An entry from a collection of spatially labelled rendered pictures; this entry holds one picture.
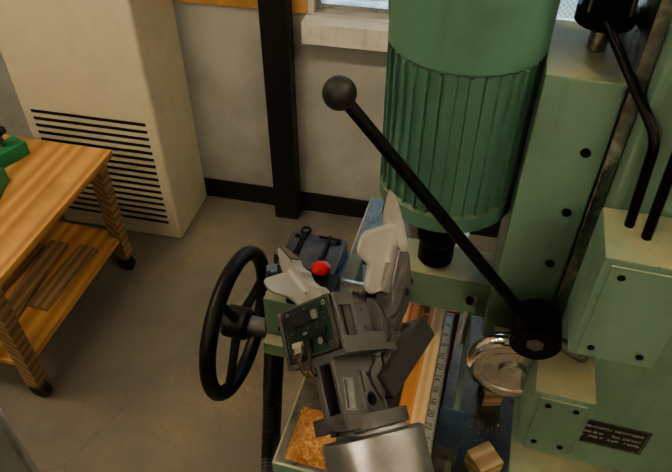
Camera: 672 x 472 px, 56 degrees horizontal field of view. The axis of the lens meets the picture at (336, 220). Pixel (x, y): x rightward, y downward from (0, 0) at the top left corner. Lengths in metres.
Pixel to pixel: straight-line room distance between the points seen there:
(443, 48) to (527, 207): 0.23
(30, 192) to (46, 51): 0.49
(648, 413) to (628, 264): 0.37
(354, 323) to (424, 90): 0.27
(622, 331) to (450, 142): 0.27
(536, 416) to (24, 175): 1.75
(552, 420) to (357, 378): 0.35
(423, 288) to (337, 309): 0.42
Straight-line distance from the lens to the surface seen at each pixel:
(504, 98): 0.69
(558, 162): 0.73
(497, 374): 0.90
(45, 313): 2.22
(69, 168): 2.17
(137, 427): 2.08
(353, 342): 0.53
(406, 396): 0.94
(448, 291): 0.93
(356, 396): 0.55
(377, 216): 1.26
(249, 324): 1.17
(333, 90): 0.62
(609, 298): 0.69
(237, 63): 2.36
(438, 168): 0.73
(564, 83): 0.68
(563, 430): 0.87
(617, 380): 0.93
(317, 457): 0.92
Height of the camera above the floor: 1.73
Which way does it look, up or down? 42 degrees down
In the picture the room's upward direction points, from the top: straight up
